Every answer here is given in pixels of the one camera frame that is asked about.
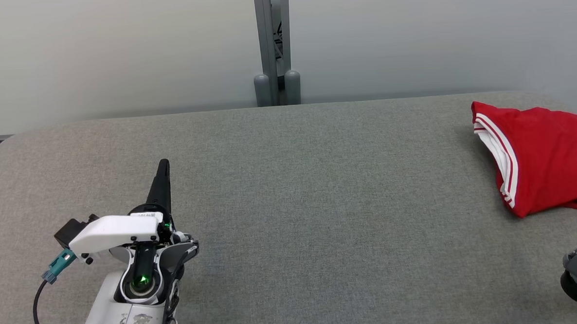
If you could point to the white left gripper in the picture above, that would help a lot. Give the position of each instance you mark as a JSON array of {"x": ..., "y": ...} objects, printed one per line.
[{"x": 116, "y": 230}]

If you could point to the red white basketball jersey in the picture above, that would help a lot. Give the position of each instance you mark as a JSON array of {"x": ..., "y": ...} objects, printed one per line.
[{"x": 546, "y": 160}]

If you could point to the grey fabric sofa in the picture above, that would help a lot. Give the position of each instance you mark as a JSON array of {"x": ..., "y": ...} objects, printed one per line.
[{"x": 319, "y": 204}]

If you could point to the grey cylindrical post foot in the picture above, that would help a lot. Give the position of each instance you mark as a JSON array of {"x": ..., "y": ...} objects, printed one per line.
[
  {"x": 262, "y": 91},
  {"x": 292, "y": 88}
]

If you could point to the grey metal partition post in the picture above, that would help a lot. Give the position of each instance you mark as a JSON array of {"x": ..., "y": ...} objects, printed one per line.
[{"x": 266, "y": 31}]

